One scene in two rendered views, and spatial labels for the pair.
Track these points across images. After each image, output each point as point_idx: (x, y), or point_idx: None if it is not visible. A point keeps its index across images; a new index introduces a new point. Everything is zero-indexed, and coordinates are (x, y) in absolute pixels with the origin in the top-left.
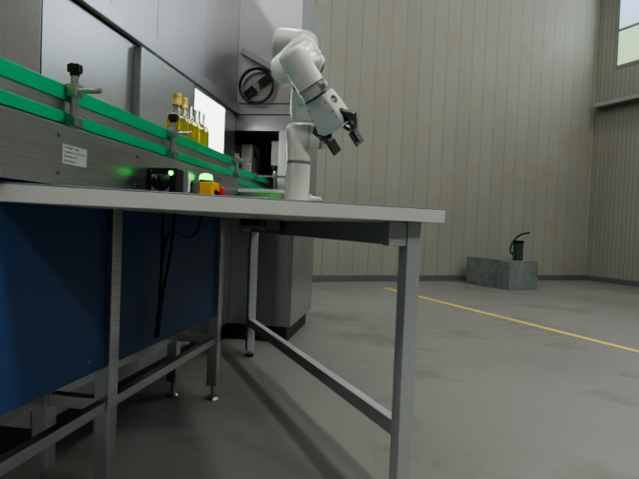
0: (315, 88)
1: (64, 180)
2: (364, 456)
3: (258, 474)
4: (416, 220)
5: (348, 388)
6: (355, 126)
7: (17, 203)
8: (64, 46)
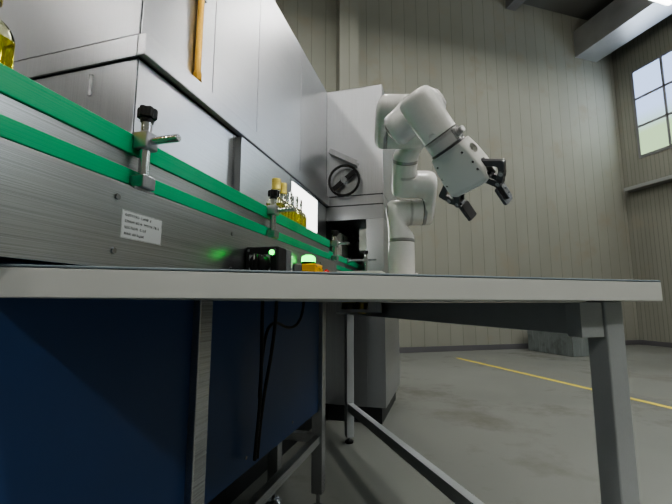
0: (449, 136)
1: (123, 261)
2: None
3: None
4: (626, 299)
5: None
6: (503, 180)
7: (35, 299)
8: (160, 127)
